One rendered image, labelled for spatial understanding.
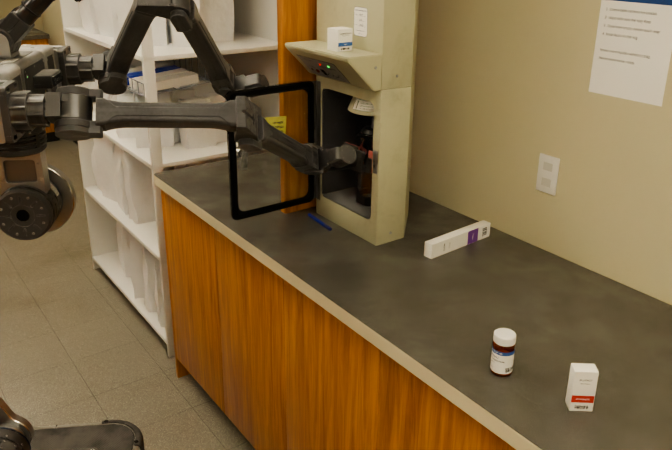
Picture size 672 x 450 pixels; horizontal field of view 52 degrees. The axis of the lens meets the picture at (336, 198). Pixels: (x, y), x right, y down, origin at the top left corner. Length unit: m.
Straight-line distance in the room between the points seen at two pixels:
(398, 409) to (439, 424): 0.15
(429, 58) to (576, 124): 0.61
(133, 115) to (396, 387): 0.87
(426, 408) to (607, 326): 0.48
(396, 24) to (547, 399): 1.03
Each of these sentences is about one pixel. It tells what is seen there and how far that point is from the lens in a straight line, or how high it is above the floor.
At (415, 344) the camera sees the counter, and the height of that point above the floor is 0.94.
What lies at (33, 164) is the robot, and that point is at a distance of 1.92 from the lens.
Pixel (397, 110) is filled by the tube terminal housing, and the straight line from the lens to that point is 1.98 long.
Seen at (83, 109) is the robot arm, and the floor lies 1.45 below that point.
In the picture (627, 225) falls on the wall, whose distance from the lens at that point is 2.00.
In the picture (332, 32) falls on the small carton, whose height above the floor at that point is 1.56.
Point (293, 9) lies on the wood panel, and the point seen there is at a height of 1.60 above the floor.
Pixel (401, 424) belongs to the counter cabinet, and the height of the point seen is 0.71.
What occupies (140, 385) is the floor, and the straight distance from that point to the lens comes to 3.17.
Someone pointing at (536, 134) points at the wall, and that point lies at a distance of 2.12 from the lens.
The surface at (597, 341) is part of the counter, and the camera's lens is 1.73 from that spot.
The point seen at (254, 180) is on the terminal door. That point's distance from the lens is 2.12.
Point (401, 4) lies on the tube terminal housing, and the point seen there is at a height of 1.64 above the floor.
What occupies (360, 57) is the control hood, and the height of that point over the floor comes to 1.51.
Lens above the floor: 1.81
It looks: 21 degrees down
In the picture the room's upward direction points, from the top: 1 degrees clockwise
